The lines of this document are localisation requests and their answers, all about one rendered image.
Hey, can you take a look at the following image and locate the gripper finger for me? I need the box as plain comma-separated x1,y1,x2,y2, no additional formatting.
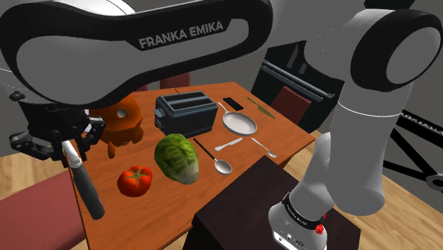
71,117,106,163
9,131,69,163

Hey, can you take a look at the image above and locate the orange lumpy object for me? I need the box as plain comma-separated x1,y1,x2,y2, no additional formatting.
89,94,145,160

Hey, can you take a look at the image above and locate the red tomato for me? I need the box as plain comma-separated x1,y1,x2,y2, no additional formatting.
116,165,154,198

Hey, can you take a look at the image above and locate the red chair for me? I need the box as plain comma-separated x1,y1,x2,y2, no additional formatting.
0,169,87,250
270,85,312,126
136,71,192,93

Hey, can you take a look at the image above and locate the green lettuce head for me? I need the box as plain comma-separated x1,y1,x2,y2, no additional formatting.
153,133,201,185

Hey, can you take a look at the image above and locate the dark grey toaster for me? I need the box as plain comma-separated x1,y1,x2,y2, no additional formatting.
153,91,219,138

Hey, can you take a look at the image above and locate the wooden table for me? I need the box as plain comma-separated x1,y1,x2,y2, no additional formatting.
67,81,317,250

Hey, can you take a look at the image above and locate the silver butter knife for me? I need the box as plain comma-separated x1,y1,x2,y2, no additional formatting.
214,136,244,153

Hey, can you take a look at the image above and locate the black phone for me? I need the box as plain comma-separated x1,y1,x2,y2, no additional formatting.
222,97,245,112

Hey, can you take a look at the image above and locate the silver frying pan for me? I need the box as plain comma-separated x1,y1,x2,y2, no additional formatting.
216,101,258,137

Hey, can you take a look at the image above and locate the dark robot stand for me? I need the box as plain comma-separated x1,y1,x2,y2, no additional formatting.
182,155,361,250

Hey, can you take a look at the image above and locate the green knife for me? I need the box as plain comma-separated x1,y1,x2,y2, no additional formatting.
246,96,277,120

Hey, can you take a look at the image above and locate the small silver spoon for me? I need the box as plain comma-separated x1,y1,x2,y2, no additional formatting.
250,136,278,159

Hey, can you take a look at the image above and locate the black cabinet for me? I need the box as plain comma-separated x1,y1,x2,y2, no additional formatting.
250,40,346,134

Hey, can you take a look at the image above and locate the dark-handled kitchen knife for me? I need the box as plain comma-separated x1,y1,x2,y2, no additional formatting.
62,139,106,221

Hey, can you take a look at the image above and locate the black-handled silver spoon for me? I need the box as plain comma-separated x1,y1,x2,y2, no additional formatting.
192,137,234,176

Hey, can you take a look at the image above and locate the black bar frame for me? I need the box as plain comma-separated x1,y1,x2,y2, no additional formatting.
381,108,443,193

